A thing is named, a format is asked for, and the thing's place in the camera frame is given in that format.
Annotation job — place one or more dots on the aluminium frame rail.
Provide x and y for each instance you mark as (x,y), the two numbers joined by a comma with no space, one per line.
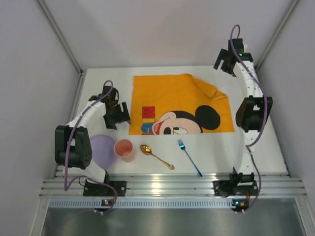
(177,185)

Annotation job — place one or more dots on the grey slotted cable duct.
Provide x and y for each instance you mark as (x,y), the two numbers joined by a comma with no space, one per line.
(149,203)

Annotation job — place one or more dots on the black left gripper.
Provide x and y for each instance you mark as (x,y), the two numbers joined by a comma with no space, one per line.
(117,116)

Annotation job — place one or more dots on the aluminium corner post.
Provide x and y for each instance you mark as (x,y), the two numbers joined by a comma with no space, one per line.
(277,32)
(49,17)

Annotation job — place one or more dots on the left aluminium corner post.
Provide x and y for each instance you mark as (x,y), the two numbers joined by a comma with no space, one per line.
(49,17)

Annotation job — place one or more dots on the right aluminium corner post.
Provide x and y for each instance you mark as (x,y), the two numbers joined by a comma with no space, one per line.
(277,32)

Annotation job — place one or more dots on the pink plastic cup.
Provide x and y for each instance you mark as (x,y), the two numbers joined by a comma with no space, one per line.
(124,150)

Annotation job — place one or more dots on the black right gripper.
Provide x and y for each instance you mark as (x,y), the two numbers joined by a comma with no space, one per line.
(225,62)

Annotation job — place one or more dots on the orange Mickey Mouse cloth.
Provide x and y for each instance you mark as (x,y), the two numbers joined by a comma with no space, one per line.
(176,105)

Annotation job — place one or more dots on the blue metallic fork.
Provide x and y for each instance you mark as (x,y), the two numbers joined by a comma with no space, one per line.
(183,147)

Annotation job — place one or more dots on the gold ornate spoon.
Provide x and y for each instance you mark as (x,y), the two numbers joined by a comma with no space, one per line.
(148,151)

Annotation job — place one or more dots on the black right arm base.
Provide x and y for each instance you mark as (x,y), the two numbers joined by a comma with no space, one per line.
(238,184)

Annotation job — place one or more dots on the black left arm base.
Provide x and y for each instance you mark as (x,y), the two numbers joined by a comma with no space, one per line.
(97,190)

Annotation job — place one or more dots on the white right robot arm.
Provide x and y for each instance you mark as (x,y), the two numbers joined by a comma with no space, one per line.
(253,112)

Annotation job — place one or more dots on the lilac plate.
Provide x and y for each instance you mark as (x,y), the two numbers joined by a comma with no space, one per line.
(103,150)

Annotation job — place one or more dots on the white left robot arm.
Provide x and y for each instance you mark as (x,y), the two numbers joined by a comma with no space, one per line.
(73,147)

